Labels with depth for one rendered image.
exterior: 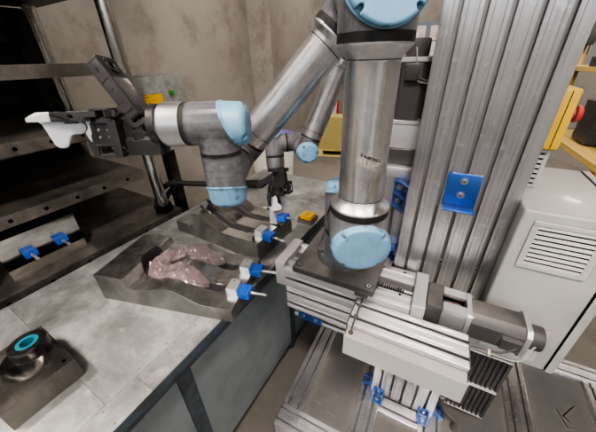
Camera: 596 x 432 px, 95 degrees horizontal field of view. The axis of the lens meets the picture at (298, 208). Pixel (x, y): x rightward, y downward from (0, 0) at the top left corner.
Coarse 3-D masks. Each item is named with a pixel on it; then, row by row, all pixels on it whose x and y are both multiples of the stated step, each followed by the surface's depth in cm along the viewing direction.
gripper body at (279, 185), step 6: (282, 168) 113; (276, 174) 114; (282, 174) 111; (276, 180) 114; (282, 180) 112; (288, 180) 117; (270, 186) 114; (276, 186) 113; (282, 186) 111; (288, 186) 115; (276, 192) 115; (282, 192) 113; (288, 192) 116
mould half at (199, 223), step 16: (224, 208) 129; (256, 208) 136; (192, 224) 127; (208, 224) 120; (224, 224) 122; (256, 224) 122; (272, 224) 121; (288, 224) 128; (208, 240) 126; (224, 240) 119; (240, 240) 113; (256, 240) 111; (272, 240) 119; (256, 256) 112
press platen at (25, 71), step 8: (24, 64) 101; (32, 64) 102; (40, 64) 104; (48, 64) 106; (56, 64) 108; (64, 64) 110; (72, 64) 112; (80, 64) 114; (0, 72) 96; (8, 72) 97; (16, 72) 99; (24, 72) 101; (32, 72) 103; (40, 72) 105; (48, 72) 106; (56, 72) 109; (64, 72) 111; (72, 72) 113; (80, 72) 115; (88, 72) 117; (0, 80) 96; (8, 80) 98
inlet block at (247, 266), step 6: (246, 258) 102; (240, 264) 99; (246, 264) 99; (252, 264) 101; (258, 264) 101; (240, 270) 99; (246, 270) 98; (252, 270) 99; (258, 270) 98; (264, 270) 100; (252, 276) 100; (258, 276) 99
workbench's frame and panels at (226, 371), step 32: (320, 224) 158; (256, 288) 103; (256, 320) 119; (288, 320) 150; (192, 352) 80; (224, 352) 103; (256, 352) 126; (160, 384) 72; (192, 384) 91; (224, 384) 108; (256, 384) 133; (160, 416) 81; (192, 416) 95; (224, 416) 114
